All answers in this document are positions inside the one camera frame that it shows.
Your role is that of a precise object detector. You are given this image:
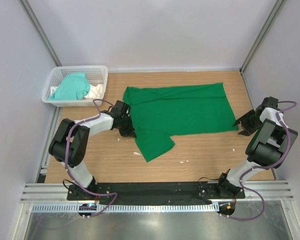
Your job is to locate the white plastic basket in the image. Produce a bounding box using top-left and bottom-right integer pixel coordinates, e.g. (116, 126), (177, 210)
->
(41, 65), (108, 107)

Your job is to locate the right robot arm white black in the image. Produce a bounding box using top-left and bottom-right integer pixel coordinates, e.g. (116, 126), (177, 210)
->
(215, 96), (298, 198)

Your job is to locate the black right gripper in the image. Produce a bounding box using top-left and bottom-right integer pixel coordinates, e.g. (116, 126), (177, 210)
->
(234, 109), (263, 137)

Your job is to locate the teal t shirt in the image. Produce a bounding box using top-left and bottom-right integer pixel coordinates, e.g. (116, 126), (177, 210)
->
(48, 72), (90, 101)

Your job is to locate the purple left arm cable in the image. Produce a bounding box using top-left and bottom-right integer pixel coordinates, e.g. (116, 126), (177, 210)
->
(64, 98), (118, 217)

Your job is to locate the white slotted cable duct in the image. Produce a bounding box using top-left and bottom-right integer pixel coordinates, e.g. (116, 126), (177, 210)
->
(31, 202), (219, 214)

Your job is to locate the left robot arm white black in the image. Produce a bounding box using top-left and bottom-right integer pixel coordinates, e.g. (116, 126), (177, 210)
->
(48, 100), (136, 200)

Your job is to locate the aluminium frame rail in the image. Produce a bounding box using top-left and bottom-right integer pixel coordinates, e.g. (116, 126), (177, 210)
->
(20, 180), (293, 206)

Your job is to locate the green t shirt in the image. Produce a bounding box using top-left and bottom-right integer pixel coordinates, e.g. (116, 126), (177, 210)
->
(122, 83), (239, 162)

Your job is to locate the white t shirt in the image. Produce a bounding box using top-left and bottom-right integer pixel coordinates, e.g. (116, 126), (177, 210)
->
(49, 83), (106, 100)

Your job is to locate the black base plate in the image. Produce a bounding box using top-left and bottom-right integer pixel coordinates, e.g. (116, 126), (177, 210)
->
(66, 181), (246, 206)

